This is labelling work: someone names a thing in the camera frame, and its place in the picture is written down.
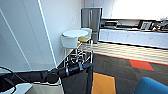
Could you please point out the white clothes hanger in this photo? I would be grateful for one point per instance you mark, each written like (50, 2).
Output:
(90, 56)

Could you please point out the white wardrobe door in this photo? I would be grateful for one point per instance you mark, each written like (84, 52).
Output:
(20, 40)

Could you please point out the white chair with yellow seat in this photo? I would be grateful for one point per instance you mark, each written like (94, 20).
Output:
(87, 32)

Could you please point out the round white table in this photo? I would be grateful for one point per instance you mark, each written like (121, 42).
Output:
(75, 33)

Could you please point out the stainless steel refrigerator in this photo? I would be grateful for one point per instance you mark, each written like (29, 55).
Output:
(91, 23)

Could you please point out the black microwave oven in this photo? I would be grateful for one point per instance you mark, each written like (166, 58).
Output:
(108, 24)

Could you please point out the white kitchen counter cabinets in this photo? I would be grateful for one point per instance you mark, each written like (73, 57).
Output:
(133, 37)

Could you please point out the black framed picture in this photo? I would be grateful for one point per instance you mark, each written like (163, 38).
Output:
(146, 25)

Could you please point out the large bright window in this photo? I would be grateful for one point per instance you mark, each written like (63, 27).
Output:
(140, 8)

